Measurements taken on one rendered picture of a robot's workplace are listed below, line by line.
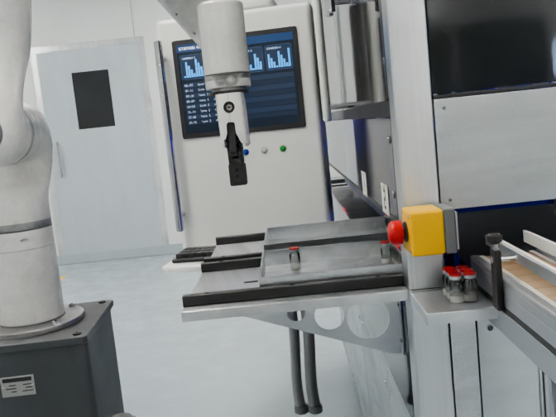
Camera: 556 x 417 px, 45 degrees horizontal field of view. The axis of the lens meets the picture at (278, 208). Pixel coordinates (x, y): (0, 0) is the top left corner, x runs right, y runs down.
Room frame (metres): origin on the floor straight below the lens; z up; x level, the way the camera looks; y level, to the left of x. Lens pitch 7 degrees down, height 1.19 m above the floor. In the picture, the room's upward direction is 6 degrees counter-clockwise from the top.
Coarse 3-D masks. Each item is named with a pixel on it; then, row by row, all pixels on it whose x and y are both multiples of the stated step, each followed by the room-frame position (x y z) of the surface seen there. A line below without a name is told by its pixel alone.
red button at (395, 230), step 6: (390, 222) 1.08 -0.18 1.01; (396, 222) 1.07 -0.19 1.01; (390, 228) 1.07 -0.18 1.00; (396, 228) 1.06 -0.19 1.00; (402, 228) 1.06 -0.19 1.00; (390, 234) 1.07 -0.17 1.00; (396, 234) 1.06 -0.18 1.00; (402, 234) 1.06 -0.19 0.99; (390, 240) 1.07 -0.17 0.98; (396, 240) 1.06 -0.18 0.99; (402, 240) 1.06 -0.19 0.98
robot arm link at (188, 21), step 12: (168, 0) 1.27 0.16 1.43; (180, 0) 1.29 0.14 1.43; (192, 0) 1.31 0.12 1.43; (204, 0) 1.33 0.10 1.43; (168, 12) 1.32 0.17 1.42; (180, 12) 1.32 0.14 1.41; (192, 12) 1.32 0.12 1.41; (180, 24) 1.34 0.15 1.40; (192, 24) 1.33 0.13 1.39; (192, 36) 1.35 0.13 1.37
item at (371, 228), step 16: (304, 224) 1.80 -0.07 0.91; (320, 224) 1.80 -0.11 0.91; (336, 224) 1.80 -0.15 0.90; (352, 224) 1.80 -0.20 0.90; (368, 224) 1.80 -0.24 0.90; (384, 224) 1.80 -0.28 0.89; (272, 240) 1.79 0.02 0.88; (288, 240) 1.76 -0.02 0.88; (304, 240) 1.74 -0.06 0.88; (320, 240) 1.54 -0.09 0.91; (336, 240) 1.54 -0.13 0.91; (352, 240) 1.54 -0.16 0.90; (368, 240) 1.54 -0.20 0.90
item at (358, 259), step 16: (384, 240) 1.46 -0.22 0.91; (272, 256) 1.46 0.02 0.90; (288, 256) 1.46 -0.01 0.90; (304, 256) 1.46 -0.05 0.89; (320, 256) 1.46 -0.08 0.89; (336, 256) 1.46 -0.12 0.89; (352, 256) 1.46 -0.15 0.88; (368, 256) 1.45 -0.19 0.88; (272, 272) 1.39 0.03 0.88; (288, 272) 1.38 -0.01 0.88; (304, 272) 1.36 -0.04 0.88; (320, 272) 1.21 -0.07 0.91; (336, 272) 1.21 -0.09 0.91; (352, 272) 1.20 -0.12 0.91; (368, 272) 1.20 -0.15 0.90; (384, 272) 1.20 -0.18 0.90; (400, 272) 1.20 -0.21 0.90
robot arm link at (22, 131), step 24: (0, 0) 1.21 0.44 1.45; (24, 0) 1.24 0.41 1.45; (0, 24) 1.21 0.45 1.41; (24, 24) 1.24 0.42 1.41; (0, 48) 1.21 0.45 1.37; (24, 48) 1.24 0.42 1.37; (0, 72) 1.20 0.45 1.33; (24, 72) 1.22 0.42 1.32; (0, 96) 1.18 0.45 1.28; (0, 120) 1.16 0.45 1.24; (24, 120) 1.20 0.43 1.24; (0, 144) 1.16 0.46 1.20; (24, 144) 1.20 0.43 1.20
